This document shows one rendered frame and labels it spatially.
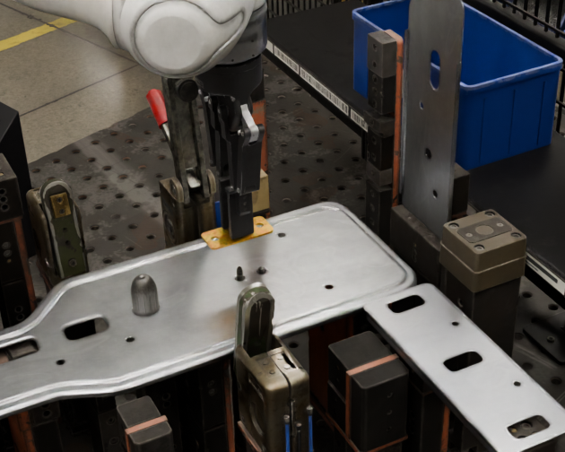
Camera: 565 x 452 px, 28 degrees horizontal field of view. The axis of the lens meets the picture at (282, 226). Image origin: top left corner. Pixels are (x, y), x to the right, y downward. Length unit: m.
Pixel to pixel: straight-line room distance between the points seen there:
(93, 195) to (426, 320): 0.99
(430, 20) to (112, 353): 0.54
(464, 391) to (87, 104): 2.96
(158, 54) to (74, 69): 3.34
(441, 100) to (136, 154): 1.03
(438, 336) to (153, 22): 0.54
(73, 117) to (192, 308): 2.66
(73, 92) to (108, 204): 2.04
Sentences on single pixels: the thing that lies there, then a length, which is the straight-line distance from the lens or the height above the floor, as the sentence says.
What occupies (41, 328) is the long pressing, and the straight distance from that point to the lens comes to 1.37.
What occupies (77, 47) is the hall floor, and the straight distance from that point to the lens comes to 4.51.
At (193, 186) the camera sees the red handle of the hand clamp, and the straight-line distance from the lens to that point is 1.48.
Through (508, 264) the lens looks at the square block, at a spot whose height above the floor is 1.03.
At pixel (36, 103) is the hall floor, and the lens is 4.12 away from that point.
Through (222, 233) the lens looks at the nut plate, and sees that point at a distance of 1.37.
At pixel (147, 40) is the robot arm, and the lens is 0.99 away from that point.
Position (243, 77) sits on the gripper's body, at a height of 1.29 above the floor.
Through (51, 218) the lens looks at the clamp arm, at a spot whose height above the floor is 1.07.
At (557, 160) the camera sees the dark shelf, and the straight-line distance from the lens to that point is 1.62.
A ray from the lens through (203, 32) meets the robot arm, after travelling 0.99.
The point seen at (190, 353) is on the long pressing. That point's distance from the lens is 1.31.
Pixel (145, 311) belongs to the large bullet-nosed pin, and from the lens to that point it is 1.36.
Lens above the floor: 1.84
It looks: 34 degrees down
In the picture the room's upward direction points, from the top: 2 degrees counter-clockwise
